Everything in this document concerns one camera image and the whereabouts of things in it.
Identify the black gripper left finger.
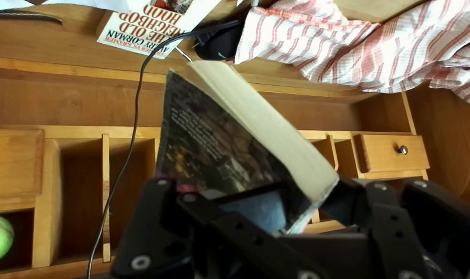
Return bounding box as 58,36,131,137
108,175,324,279

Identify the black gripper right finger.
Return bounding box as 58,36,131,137
341,177,470,279

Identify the blue paperback book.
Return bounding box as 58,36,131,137
155,61,341,237

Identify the white paperback book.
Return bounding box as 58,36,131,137
96,0,223,61

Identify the red striped white cloth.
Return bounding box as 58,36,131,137
232,0,470,110

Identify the white paper sheet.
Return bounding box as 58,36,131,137
0,0,137,14

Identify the black hanging cable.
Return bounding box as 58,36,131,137
85,30,200,279

